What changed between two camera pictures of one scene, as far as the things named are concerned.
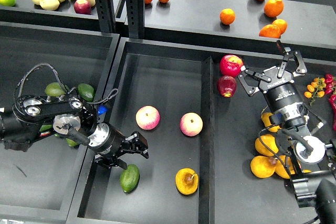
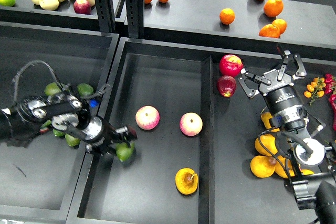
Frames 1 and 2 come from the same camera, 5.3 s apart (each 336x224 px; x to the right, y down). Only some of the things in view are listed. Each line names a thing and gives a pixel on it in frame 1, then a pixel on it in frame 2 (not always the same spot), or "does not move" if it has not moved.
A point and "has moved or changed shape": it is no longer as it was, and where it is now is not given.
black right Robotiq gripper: x=284 y=100 does not move
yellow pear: x=187 y=181 does not move
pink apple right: x=191 y=124 does not move
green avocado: x=129 y=178 has moved or changed shape
